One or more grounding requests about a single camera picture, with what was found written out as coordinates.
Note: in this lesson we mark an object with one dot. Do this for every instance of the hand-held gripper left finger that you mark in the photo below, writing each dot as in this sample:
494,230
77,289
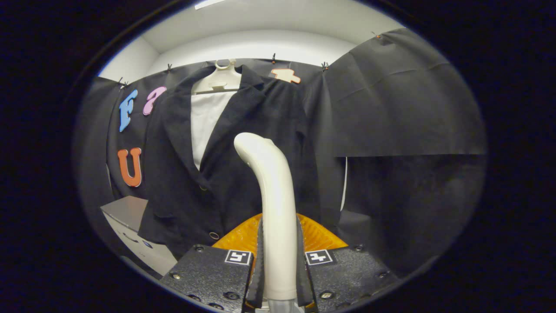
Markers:
208,274

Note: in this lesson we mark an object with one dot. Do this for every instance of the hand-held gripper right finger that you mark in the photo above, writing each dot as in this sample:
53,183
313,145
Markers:
347,274

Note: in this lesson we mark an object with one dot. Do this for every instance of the white garment steamer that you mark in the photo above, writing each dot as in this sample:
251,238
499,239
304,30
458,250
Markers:
278,217

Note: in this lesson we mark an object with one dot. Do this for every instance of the black suit jacket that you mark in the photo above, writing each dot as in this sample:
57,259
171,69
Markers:
182,182

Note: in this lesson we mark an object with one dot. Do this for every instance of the white padded garment form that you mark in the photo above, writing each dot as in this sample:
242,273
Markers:
206,121

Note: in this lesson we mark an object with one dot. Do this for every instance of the white curved tube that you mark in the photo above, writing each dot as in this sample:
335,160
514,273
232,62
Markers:
344,182

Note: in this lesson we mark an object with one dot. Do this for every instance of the grey cabinet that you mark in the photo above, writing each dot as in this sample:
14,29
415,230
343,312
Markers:
130,213

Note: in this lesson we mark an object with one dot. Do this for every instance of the black backdrop cloth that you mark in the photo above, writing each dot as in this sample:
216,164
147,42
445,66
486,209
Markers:
391,108

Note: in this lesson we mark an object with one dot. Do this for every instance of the white plastic hanger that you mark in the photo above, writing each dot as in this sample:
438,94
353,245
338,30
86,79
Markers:
217,82

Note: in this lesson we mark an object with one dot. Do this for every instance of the ceiling light panel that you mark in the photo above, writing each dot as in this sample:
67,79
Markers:
208,3

